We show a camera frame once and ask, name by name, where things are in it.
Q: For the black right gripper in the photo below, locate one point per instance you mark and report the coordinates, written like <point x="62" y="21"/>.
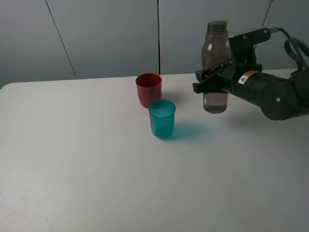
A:
<point x="244" y="82"/>

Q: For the smoky brown transparent bottle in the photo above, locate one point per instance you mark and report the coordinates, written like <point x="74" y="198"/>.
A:
<point x="215" y="52"/>

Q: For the teal transparent plastic cup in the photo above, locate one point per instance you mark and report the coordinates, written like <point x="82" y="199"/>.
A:
<point x="162" y="118"/>

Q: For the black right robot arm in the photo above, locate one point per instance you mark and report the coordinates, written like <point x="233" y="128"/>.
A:
<point x="278" y="98"/>

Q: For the red plastic cup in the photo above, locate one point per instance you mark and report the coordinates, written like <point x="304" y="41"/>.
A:
<point x="148" y="88"/>

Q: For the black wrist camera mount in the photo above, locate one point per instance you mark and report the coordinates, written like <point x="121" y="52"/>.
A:
<point x="243" y="55"/>

